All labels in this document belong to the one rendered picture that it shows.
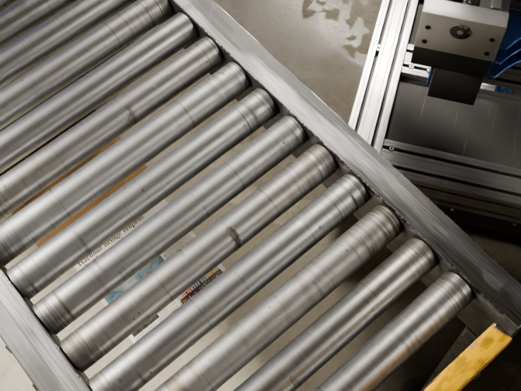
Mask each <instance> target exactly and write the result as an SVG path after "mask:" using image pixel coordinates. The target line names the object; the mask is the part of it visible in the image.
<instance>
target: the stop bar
mask: <svg viewBox="0 0 521 391"><path fill-rule="evenodd" d="M511 342H512V337H511V335H510V334H508V333H507V332H506V331H505V330H504V329H503V328H502V327H501V326H500V325H499V324H497V323H493V324H492V325H491V326H490V327H489V328H488V329H487V330H486V331H485V332H484V333H483V334H482V335H481V336H479V337H478V338H477V339H476V340H475V341H474V342H473V343H472V344H471V345H470V346H469V347H468V348H466V349H465V350H464V351H463V352H462V353H461V354H460V355H459V356H458V357H457V358H456V359H455V360H453V361H452V362H451V363H450V364H449V365H448V366H447V367H446V368H445V369H444V370H443V371H442V372H441V373H440V374H439V375H438V376H437V377H436V378H435V379H434V380H433V381H432V382H431V383H430V384H428V385H427V386H426V387H425V388H424V389H423V390H422V391H461V390H462V389H463V388H464V387H465V386H466V385H467V384H468V383H469V382H470V381H471V380H472V379H477V378H478V377H479V376H480V375H481V373H480V371H481V370H482V369H483V368H484V367H486V366H487V365H488V364H489V363H490V362H491V361H492V360H493V359H494V358H495V357H496V356H497V355H498V354H499V353H500V352H501V351H502V350H503V349H505V348H506V347H507V346H508V345H509V344H510V343H511Z"/></svg>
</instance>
